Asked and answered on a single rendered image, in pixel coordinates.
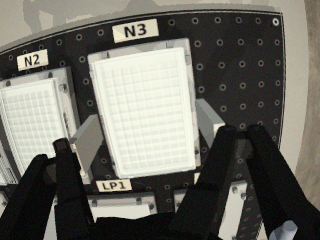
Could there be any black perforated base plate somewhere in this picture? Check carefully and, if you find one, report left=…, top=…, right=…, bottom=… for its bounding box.
left=0, top=9, right=286, bottom=240

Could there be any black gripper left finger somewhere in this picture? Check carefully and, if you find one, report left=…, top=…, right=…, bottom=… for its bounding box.
left=0, top=114, right=103, bottom=240

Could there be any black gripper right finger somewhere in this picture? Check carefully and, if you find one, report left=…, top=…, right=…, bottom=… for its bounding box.
left=157, top=99, right=320, bottom=240

